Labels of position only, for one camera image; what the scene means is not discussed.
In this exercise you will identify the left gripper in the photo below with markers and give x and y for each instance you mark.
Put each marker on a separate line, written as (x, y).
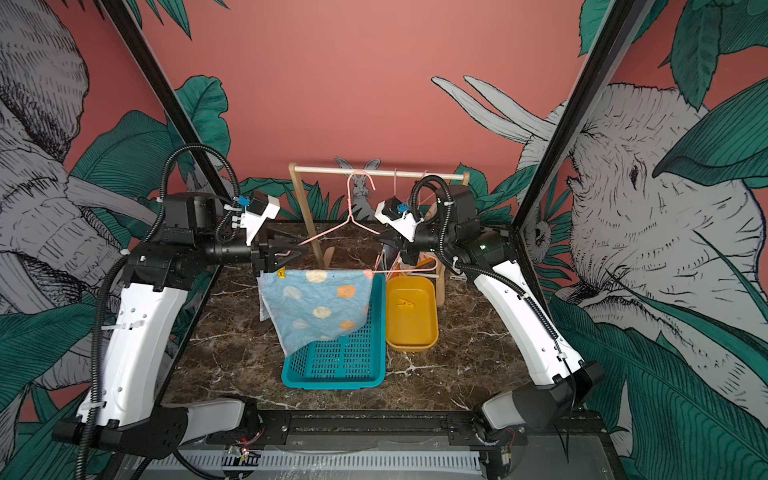
(262, 253)

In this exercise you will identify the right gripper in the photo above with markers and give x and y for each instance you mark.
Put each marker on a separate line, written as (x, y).
(406, 249)

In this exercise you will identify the pink wire hanger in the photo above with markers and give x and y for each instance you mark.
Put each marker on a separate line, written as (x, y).
(295, 171)

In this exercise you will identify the blue dotted towel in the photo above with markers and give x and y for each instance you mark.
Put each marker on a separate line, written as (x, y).
(314, 305)

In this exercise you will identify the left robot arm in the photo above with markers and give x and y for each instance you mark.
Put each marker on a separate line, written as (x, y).
(137, 306)

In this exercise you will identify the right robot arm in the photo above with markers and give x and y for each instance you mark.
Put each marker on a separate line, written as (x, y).
(442, 219)

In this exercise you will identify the pink hanger right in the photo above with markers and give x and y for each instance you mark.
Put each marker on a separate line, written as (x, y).
(429, 184)

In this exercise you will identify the cream orange towel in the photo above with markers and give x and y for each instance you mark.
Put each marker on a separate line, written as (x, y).
(428, 213)

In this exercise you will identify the yellow plastic tray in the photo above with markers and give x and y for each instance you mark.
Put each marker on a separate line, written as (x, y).
(411, 329)

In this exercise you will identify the teal plastic basket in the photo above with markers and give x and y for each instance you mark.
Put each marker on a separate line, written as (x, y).
(351, 362)

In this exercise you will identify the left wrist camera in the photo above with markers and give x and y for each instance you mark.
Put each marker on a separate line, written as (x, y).
(250, 213)

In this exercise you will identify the white slotted cable duct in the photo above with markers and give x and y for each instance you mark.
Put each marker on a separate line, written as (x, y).
(371, 460)

